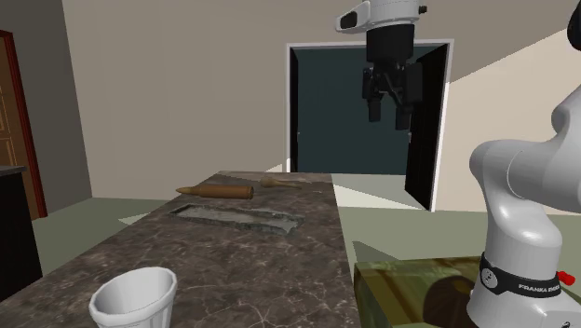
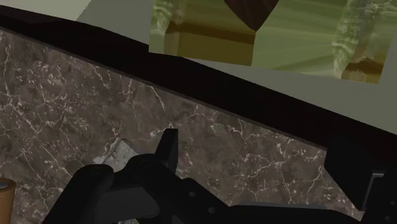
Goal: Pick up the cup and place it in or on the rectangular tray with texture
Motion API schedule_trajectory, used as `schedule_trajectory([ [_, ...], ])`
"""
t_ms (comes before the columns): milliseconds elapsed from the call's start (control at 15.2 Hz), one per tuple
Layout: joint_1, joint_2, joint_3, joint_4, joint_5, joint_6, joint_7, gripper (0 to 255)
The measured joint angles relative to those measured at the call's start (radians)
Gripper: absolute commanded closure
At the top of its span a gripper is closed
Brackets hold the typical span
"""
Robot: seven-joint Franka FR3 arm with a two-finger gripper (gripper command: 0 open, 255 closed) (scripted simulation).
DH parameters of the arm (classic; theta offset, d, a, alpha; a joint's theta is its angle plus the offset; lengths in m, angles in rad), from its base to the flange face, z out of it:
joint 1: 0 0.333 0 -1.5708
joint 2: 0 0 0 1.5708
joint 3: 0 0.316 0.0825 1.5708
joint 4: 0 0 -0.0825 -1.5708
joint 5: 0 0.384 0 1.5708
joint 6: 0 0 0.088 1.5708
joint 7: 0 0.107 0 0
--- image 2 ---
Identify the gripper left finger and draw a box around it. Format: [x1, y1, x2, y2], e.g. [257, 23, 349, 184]
[43, 128, 231, 224]

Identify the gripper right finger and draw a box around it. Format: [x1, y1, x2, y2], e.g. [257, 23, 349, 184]
[323, 140, 397, 224]

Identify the green patterned box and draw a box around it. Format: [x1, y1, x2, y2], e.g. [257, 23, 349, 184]
[148, 0, 390, 85]

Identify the grey mottled block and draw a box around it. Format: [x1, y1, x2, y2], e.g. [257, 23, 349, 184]
[92, 137, 141, 173]

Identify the brown cylinder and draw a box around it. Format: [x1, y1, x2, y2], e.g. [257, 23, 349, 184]
[0, 178, 17, 224]

